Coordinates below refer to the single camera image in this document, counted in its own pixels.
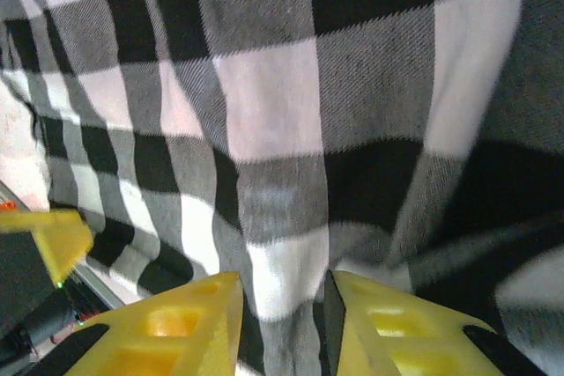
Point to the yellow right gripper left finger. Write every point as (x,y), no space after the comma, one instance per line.
(176,341)

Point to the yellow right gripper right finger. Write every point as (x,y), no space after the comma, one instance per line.
(396,341)

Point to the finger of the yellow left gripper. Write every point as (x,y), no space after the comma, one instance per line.
(61,239)

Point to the black white checked shirt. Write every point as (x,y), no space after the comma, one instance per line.
(282,107)

